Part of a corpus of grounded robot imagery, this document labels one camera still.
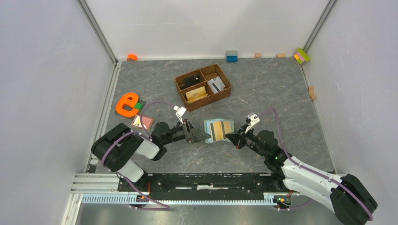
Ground black item in basket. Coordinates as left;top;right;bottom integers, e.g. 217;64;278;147
181;75;200;90

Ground pink square card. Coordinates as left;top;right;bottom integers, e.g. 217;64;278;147
131;114;154;130

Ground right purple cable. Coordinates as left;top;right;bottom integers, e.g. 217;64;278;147
257;107;374;222

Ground light blue card holder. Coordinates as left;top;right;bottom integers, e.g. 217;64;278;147
204;119;234;143

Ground blue grey lego stack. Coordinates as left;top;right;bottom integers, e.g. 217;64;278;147
225;50;238;63

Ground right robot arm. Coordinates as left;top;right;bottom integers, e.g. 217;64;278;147
226;127;378;225

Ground orange letter e toy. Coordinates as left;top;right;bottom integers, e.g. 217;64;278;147
115;92;139;118

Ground orange round cap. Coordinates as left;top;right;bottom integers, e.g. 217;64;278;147
126;54;138;61

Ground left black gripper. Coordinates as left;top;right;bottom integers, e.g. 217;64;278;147
162;118;211;144

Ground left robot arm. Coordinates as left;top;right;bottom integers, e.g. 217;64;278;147
91;119;211;191

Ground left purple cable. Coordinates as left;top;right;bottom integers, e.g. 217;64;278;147
100;100;176;210

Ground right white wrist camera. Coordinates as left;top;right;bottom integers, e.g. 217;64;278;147
245;112;260;134

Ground curved wooden arch block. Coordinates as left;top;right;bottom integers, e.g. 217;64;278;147
308;87;317;101

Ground green pink lego stack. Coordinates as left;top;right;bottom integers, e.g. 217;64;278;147
293;48;311;64

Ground purple cable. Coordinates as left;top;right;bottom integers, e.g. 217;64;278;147
100;100;176;210
257;107;374;222

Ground gold credit card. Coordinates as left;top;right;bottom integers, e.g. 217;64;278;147
185;86;208;103

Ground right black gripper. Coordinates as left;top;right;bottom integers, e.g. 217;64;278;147
225;123;268;159

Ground white cards in basket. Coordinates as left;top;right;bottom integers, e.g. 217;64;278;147
207;76;226;94

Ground flat tan wooden block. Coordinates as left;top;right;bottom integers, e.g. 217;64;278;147
276;53;286;58

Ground white slotted cable duct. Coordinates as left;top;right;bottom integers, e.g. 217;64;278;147
81;194;281;206

